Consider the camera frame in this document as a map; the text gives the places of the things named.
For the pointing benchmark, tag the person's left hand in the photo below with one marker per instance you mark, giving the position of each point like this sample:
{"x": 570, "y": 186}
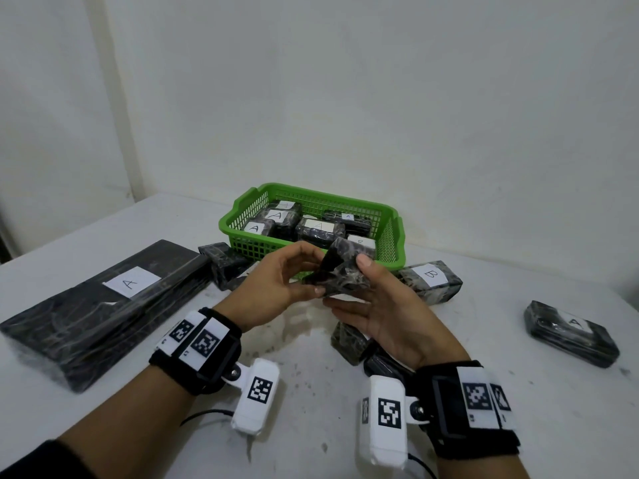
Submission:
{"x": 264, "y": 294}

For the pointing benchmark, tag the person's right hand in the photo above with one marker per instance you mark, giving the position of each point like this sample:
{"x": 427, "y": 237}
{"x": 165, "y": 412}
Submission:
{"x": 404, "y": 324}

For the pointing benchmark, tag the green plastic mesh basket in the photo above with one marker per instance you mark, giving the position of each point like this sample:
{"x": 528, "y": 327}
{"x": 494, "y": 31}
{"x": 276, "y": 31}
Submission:
{"x": 239, "y": 244}

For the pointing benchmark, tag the black packet labelled A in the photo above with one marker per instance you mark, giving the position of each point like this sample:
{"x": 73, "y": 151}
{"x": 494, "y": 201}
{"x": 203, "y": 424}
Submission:
{"x": 287, "y": 229}

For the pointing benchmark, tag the black packet red-marked label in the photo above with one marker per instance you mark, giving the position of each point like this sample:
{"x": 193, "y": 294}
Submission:
{"x": 285, "y": 204}

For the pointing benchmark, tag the long black packet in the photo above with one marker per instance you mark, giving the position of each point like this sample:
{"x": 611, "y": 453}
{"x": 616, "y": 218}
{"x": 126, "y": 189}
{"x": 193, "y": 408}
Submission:
{"x": 359, "y": 226}

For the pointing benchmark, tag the black packet placed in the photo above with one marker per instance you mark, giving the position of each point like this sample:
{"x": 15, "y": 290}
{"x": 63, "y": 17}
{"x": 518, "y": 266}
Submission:
{"x": 559, "y": 334}

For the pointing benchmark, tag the pile of black packets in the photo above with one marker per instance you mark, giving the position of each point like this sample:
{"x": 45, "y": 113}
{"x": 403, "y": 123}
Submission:
{"x": 75, "y": 324}

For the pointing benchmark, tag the person's left forearm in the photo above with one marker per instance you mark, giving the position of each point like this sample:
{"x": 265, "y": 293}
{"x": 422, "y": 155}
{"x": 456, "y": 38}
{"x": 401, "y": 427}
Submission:
{"x": 125, "y": 429}

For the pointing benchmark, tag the black left wristband with markers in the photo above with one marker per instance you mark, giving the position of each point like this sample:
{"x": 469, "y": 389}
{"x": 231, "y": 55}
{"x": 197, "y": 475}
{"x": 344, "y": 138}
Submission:
{"x": 209, "y": 374}

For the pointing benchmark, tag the black wristband with markers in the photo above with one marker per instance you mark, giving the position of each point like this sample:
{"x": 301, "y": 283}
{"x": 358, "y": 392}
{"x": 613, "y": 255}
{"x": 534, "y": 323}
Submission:
{"x": 209, "y": 374}
{"x": 449, "y": 444}

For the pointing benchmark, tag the black right wristband with markers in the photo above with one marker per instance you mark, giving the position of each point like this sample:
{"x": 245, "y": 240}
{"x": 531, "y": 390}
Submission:
{"x": 449, "y": 444}

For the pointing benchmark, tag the black packet labelled B near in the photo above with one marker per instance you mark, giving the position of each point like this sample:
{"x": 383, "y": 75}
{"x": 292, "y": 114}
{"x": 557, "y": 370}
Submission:
{"x": 422, "y": 463}

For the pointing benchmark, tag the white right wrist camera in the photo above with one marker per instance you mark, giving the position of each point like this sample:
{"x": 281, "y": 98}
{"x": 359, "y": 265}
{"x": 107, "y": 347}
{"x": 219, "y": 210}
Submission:
{"x": 379, "y": 444}

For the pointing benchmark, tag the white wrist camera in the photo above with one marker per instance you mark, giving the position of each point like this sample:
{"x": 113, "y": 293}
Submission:
{"x": 379, "y": 444}
{"x": 249, "y": 419}

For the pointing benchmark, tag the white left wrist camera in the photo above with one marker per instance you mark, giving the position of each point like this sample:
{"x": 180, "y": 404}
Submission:
{"x": 249, "y": 419}

